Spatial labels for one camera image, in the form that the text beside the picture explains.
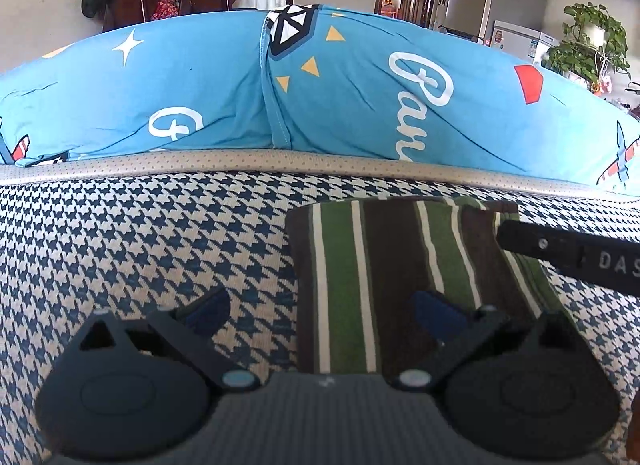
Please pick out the houndstooth seat mat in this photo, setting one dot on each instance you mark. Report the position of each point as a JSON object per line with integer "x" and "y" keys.
{"x": 150, "y": 245}

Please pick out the blue printed sofa cover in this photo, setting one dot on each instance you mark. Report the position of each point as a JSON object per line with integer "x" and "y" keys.
{"x": 350, "y": 95}

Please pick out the green brown striped t-shirt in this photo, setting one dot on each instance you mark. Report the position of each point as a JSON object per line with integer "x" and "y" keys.
{"x": 375, "y": 270}

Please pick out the potted green plant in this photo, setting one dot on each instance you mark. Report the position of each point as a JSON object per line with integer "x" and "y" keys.
{"x": 585, "y": 45}

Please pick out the red patterned cloth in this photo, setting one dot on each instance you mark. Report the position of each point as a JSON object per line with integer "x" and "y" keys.
{"x": 165, "y": 7}

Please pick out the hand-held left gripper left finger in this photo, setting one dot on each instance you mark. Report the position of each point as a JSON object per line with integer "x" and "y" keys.
{"x": 210, "y": 312}

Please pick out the white chest freezer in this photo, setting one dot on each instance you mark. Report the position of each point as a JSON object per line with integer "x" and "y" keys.
{"x": 520, "y": 40}

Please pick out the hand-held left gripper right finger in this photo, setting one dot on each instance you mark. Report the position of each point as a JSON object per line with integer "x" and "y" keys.
{"x": 440, "y": 317}

